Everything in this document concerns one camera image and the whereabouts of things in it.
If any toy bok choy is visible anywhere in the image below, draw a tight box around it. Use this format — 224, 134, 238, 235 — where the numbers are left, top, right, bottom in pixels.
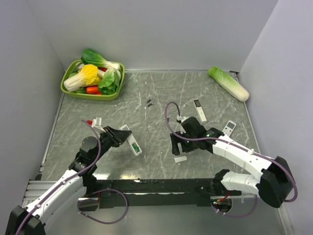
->
81, 48, 120, 70

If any slim white remote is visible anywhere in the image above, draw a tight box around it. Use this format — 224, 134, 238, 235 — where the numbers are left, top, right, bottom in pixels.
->
193, 99, 207, 124

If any white battery cover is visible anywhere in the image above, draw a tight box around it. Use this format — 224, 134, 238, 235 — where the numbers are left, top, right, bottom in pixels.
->
174, 156, 187, 163

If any green white napa cabbage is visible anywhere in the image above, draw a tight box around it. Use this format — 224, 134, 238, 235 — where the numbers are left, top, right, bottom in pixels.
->
207, 67, 249, 102

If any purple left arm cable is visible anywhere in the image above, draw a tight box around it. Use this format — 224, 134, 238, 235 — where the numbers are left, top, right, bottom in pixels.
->
14, 119, 129, 235

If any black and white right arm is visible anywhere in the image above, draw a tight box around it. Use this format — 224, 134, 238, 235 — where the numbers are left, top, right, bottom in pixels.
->
170, 116, 293, 208

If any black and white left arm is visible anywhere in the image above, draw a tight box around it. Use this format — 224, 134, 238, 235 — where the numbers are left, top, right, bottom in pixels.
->
5, 126, 132, 235

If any yellow toy napa cabbage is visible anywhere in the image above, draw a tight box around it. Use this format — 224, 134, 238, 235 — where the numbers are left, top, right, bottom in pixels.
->
64, 64, 104, 92

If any long white remote control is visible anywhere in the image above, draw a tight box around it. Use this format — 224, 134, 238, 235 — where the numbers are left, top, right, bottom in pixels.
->
127, 133, 142, 156

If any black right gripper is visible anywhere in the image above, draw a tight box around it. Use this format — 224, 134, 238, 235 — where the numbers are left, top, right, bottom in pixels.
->
170, 130, 199, 156

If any orange toy carrot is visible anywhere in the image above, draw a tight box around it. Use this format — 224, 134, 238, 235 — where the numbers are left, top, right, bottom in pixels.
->
86, 86, 100, 94

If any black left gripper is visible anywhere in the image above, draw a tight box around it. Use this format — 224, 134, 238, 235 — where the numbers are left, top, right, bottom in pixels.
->
92, 125, 132, 163

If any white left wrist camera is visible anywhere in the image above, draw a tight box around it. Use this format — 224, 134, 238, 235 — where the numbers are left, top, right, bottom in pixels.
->
87, 117, 104, 132

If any small white display remote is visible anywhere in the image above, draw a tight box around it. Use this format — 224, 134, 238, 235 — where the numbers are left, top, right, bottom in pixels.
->
222, 120, 236, 137

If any green plastic basket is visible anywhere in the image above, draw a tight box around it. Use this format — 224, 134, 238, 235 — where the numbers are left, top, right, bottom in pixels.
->
61, 59, 125, 101

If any green leafy toy lettuce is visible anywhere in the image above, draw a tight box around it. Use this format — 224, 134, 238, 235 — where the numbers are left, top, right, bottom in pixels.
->
98, 68, 121, 95

